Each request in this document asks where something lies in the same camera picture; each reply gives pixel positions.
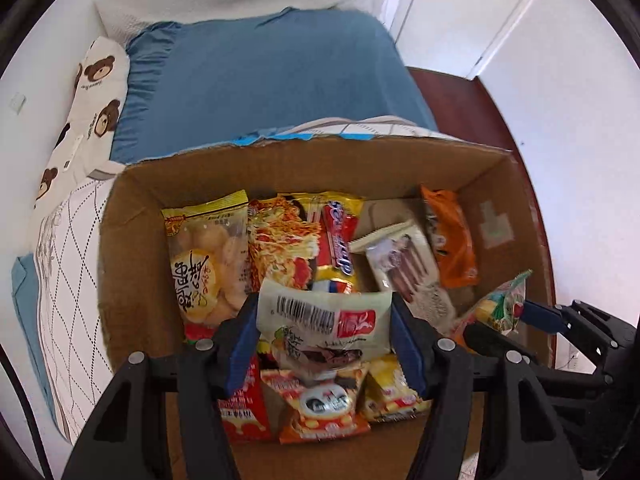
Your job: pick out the white door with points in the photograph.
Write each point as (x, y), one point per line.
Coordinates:
(450, 20)

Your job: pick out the instant noodle packet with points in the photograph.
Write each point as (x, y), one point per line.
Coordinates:
(280, 240)

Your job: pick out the yellow red snack packet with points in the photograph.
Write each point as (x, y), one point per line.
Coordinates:
(390, 395)

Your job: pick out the clear green-edged snack packet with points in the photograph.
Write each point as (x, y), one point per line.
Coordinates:
(500, 305)

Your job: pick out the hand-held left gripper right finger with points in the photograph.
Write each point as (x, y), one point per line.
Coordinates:
(407, 355)

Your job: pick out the pale green snack packet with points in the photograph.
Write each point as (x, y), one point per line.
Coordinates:
(320, 320)

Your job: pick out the bear print pillow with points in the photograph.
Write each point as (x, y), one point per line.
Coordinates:
(95, 90)

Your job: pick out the cardboard box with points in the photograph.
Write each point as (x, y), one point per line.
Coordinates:
(310, 170)

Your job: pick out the yellow egg cake packet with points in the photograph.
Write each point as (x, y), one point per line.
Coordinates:
(205, 260)

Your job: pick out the orange bowl print snack packet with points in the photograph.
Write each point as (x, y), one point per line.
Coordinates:
(320, 410)

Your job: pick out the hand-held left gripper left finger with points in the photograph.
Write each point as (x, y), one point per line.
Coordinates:
(240, 355)

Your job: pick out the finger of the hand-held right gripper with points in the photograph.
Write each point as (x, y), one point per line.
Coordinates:
(542, 317)
(492, 340)

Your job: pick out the beige chocolate stick packet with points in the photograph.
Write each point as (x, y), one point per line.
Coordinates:
(400, 260)

